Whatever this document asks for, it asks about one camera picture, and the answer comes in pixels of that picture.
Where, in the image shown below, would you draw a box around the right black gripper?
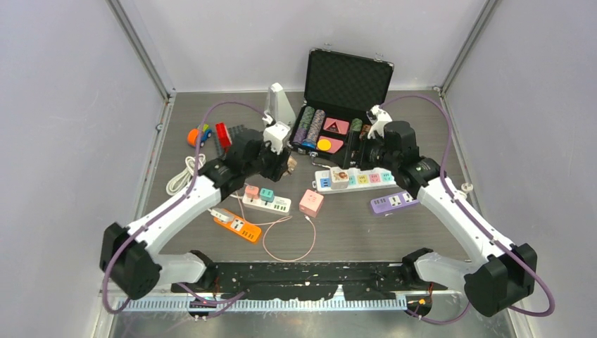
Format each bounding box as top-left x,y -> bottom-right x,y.
329,130 -> 398,172

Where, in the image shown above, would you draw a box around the orange cube socket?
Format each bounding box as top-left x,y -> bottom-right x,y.
286,156 -> 297,175

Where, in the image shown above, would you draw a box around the teal plug adapter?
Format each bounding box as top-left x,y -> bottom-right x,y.
259,188 -> 275,203

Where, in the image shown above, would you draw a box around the white cube socket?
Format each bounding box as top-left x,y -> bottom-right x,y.
329,168 -> 350,190

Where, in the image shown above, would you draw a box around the white plug adapter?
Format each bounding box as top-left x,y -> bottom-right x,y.
210,208 -> 235,223

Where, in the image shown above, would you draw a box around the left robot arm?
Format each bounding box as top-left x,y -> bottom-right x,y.
100,123 -> 291,300

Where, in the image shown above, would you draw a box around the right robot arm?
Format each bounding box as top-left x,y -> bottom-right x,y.
339,121 -> 537,317

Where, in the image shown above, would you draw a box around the pink charger plug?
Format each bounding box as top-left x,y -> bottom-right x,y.
244,185 -> 260,199

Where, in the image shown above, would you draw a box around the white colourful power strip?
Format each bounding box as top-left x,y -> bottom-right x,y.
312,168 -> 398,194

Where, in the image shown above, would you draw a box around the white power strip with usb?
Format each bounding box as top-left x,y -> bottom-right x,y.
241,195 -> 291,216

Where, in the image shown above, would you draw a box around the grey building baseplate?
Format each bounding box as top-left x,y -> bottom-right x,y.
215,124 -> 246,157

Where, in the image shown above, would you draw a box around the pink cube socket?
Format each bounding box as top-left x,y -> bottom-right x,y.
298,189 -> 324,218

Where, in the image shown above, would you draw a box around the red toy brick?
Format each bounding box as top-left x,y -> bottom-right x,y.
215,123 -> 232,154

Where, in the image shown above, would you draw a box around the black poker chip case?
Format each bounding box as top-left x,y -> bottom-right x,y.
289,49 -> 394,159

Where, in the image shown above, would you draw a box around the white metronome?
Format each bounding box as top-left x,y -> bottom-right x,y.
264,82 -> 296,129

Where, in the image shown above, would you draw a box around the orange power strip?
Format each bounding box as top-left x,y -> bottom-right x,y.
213,214 -> 262,243

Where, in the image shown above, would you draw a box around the purple power strip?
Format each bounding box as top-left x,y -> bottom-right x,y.
370,192 -> 419,215

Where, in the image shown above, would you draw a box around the toy car blocks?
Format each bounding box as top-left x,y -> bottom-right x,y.
187,123 -> 213,148

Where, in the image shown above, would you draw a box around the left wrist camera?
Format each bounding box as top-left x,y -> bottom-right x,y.
262,113 -> 291,155

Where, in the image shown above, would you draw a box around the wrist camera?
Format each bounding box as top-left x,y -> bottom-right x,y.
367,105 -> 393,139
262,113 -> 291,155

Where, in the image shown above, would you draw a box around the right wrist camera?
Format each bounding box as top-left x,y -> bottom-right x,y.
367,105 -> 393,139

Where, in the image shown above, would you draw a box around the pink usb cable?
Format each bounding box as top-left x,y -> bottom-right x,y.
235,191 -> 317,263

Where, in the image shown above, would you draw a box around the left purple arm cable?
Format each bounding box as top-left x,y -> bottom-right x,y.
101,101 -> 267,315

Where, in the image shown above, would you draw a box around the white coiled power cord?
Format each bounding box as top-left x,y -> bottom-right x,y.
165,154 -> 207,197

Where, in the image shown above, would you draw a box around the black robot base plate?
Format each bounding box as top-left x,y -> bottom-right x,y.
195,262 -> 430,301

